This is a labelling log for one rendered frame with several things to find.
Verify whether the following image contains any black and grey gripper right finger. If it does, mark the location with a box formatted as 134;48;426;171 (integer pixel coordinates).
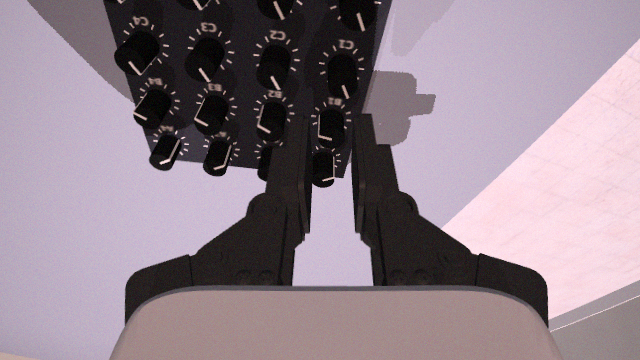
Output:
351;114;549;329

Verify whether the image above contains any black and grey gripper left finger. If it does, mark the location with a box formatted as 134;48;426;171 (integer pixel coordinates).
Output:
125;115;313;324

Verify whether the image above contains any black knob box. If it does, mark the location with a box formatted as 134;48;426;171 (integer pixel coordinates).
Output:
103;0;392;188

